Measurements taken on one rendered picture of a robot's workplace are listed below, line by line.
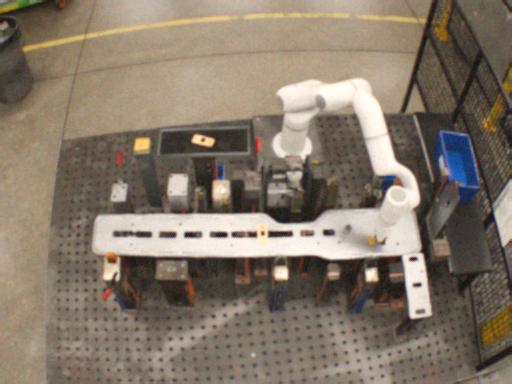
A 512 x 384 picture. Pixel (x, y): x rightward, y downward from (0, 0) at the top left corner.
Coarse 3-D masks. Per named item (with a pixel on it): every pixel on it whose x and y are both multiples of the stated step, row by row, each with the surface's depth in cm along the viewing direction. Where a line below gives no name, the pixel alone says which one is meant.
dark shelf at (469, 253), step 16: (416, 112) 236; (432, 128) 231; (448, 128) 232; (432, 144) 225; (432, 160) 220; (432, 176) 216; (464, 208) 206; (448, 224) 201; (464, 224) 201; (480, 224) 201; (448, 240) 197; (464, 240) 197; (480, 240) 197; (464, 256) 192; (480, 256) 192; (464, 272) 188; (480, 272) 189
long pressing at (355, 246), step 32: (96, 224) 201; (128, 224) 202; (160, 224) 202; (192, 224) 203; (224, 224) 203; (256, 224) 203; (288, 224) 203; (320, 224) 204; (352, 224) 204; (416, 224) 205; (192, 256) 196; (224, 256) 196; (256, 256) 197; (320, 256) 197; (352, 256) 197; (384, 256) 197
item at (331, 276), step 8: (328, 264) 195; (336, 264) 195; (328, 272) 194; (336, 272) 193; (328, 280) 193; (336, 280) 193; (320, 288) 213; (328, 288) 200; (320, 296) 212; (328, 296) 210; (320, 304) 215; (328, 304) 216
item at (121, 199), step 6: (114, 186) 205; (120, 186) 205; (126, 186) 205; (114, 192) 203; (120, 192) 203; (126, 192) 204; (114, 198) 201; (120, 198) 201; (126, 198) 203; (114, 204) 203; (120, 204) 203; (126, 204) 204; (120, 210) 207; (126, 210) 207; (132, 210) 218; (126, 234) 226
